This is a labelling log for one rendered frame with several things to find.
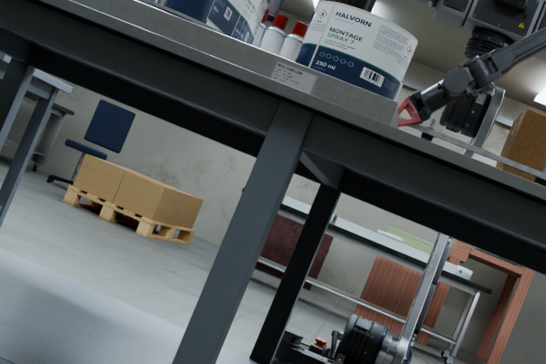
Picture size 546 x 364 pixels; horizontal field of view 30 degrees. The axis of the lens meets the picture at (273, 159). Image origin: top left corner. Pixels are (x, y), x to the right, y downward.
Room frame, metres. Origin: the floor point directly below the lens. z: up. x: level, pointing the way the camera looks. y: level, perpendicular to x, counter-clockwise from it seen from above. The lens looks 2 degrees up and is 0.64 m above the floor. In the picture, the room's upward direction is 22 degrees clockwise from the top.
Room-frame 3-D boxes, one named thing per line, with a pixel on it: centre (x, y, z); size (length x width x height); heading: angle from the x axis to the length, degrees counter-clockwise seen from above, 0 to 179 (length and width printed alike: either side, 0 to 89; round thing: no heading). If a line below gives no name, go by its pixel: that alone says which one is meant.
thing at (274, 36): (2.52, 0.11, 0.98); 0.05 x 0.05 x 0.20
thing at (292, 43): (2.51, 0.06, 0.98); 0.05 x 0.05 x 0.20
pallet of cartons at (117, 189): (9.10, 0.96, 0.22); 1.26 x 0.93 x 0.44; 171
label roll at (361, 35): (1.90, -0.07, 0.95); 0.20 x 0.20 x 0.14
